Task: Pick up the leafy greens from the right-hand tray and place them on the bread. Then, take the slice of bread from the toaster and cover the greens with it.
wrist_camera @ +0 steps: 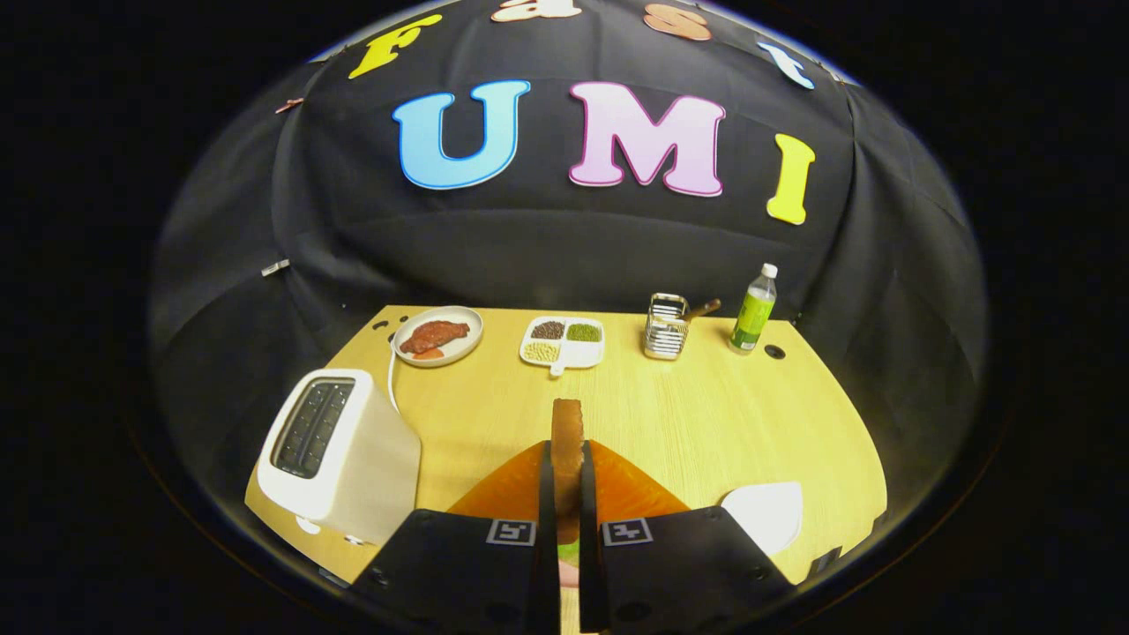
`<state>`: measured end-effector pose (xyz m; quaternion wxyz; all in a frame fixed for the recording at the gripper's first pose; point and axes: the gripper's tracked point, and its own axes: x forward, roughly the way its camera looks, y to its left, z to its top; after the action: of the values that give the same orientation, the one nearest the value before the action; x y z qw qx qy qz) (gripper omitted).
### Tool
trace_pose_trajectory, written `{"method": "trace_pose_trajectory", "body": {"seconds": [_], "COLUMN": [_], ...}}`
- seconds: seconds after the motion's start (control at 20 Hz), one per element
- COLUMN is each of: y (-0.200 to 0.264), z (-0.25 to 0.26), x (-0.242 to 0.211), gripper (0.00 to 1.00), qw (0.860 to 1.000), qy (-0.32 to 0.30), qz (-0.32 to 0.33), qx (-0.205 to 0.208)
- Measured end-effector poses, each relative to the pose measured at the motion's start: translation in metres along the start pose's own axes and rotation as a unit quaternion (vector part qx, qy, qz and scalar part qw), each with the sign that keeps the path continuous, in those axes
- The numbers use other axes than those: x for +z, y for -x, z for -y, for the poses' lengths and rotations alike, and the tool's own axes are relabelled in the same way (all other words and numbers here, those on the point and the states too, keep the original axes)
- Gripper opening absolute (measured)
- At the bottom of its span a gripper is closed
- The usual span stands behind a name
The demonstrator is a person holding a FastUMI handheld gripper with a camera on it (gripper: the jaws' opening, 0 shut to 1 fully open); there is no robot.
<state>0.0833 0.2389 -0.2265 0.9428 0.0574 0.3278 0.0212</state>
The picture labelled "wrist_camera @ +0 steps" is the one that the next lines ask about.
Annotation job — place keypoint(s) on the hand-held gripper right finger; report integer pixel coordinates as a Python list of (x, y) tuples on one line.
[(588, 529)]

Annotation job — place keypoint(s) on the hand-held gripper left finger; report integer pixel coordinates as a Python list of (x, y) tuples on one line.
[(547, 529)]

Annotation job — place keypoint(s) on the green lettuce leaf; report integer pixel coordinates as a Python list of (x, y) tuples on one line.
[(569, 554)]

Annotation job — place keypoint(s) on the toasted bread slice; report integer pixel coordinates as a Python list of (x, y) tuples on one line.
[(567, 441)]

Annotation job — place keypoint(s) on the pink plate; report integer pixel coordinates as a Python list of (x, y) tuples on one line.
[(569, 576)]

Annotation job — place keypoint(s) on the white divided dish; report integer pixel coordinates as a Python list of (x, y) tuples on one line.
[(582, 354)]

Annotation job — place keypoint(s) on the pile of pale beans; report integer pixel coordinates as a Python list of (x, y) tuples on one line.
[(542, 351)]

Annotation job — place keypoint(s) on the white square plate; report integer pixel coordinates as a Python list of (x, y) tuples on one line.
[(767, 516)]

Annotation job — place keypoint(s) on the white toaster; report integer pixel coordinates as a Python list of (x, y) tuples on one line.
[(370, 476)]

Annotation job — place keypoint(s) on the pile of green beans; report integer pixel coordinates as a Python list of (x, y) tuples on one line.
[(584, 332)]

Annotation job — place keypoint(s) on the pile of dark beans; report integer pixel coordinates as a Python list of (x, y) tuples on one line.
[(548, 330)]

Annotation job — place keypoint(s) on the round white plate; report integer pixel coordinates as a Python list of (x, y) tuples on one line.
[(465, 339)]

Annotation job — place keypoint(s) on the orange vegetable slice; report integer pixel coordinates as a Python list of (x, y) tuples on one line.
[(429, 354)]

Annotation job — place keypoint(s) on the brown meat slice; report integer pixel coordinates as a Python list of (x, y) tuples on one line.
[(437, 335)]

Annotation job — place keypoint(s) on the wooden spoon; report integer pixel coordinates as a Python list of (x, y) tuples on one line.
[(706, 308)]

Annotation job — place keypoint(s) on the green label bottle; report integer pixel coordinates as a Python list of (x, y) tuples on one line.
[(752, 317)]

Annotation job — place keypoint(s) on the silver clip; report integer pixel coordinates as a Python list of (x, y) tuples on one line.
[(275, 267)]

